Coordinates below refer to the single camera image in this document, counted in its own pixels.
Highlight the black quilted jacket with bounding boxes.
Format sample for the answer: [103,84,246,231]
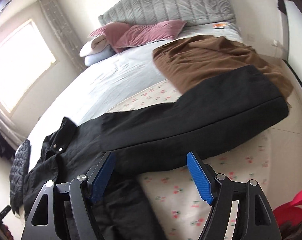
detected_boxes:
[23,66,289,239]

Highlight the dark clothes hanging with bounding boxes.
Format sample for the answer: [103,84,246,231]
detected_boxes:
[0,133,15,160]

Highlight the red plastic stool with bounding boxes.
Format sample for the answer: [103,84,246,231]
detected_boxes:
[273,190,302,227]

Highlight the dark navy quilted jacket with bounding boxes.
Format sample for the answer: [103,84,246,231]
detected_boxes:
[9,139,31,216]

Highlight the white grey bed cover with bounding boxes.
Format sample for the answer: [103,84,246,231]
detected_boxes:
[27,22,244,140]

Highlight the white folded blanket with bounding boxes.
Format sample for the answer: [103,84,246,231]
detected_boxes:
[79,35,109,57]

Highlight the pink velvet pillow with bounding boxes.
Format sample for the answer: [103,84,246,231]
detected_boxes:
[89,20,186,53]

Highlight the brown garment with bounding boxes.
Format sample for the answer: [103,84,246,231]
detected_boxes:
[153,35,293,106]

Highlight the beige patterned curtain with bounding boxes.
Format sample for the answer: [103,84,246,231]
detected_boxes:
[38,0,87,72]

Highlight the small snack packet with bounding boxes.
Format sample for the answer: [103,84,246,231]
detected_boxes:
[212,22,229,29]

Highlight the grey padded headboard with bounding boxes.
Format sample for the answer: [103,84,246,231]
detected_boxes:
[98,0,236,26]

